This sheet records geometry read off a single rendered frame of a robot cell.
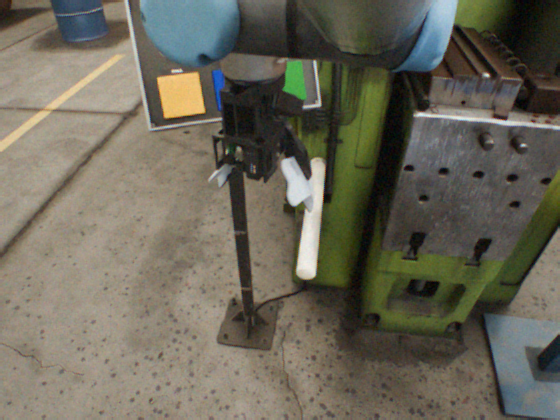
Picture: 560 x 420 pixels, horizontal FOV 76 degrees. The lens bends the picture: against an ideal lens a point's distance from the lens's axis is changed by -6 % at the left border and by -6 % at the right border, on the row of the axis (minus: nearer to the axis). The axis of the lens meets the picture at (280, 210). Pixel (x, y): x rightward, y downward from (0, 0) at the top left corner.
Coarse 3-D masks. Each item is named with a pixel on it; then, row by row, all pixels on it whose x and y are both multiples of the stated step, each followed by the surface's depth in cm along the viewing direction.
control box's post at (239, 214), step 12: (240, 180) 98; (240, 192) 101; (240, 204) 103; (240, 216) 106; (240, 228) 110; (240, 240) 113; (240, 252) 117; (240, 264) 120; (240, 276) 124; (252, 300) 135; (252, 312) 138; (252, 324) 143
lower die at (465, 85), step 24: (456, 24) 110; (456, 48) 96; (480, 48) 96; (432, 72) 85; (456, 72) 83; (480, 72) 81; (504, 72) 83; (432, 96) 86; (456, 96) 85; (480, 96) 84; (504, 96) 83
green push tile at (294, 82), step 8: (288, 64) 72; (296, 64) 72; (288, 72) 72; (296, 72) 72; (288, 80) 72; (296, 80) 72; (288, 88) 72; (296, 88) 73; (304, 88) 73; (304, 96) 73
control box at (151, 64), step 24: (144, 48) 65; (144, 72) 66; (168, 72) 67; (192, 72) 68; (312, 72) 74; (144, 96) 67; (312, 96) 75; (168, 120) 69; (192, 120) 70; (216, 120) 71
